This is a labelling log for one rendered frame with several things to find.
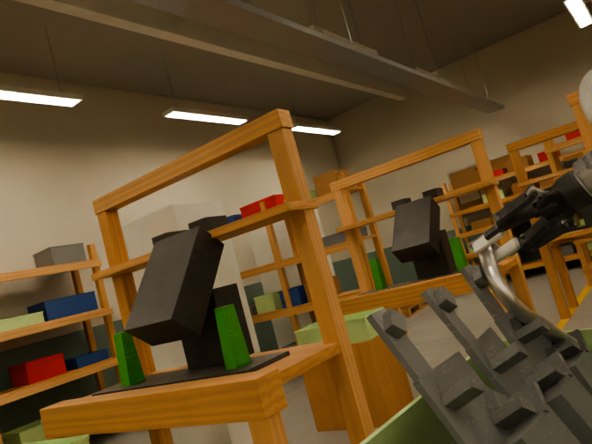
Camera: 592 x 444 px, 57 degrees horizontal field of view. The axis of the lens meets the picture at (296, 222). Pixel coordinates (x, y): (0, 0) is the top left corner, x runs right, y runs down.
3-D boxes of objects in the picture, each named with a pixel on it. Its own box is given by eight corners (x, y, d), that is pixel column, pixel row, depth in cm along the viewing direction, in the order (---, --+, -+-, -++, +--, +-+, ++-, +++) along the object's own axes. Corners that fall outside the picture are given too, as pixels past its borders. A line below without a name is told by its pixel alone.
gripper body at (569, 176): (591, 185, 104) (549, 213, 109) (565, 160, 101) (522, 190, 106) (606, 209, 99) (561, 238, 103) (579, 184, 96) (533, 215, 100)
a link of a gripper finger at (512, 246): (514, 236, 111) (517, 238, 111) (487, 255, 114) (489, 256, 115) (519, 246, 108) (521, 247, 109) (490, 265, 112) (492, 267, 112)
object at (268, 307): (394, 365, 592) (337, 166, 613) (229, 387, 732) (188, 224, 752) (413, 351, 637) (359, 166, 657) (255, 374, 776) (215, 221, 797)
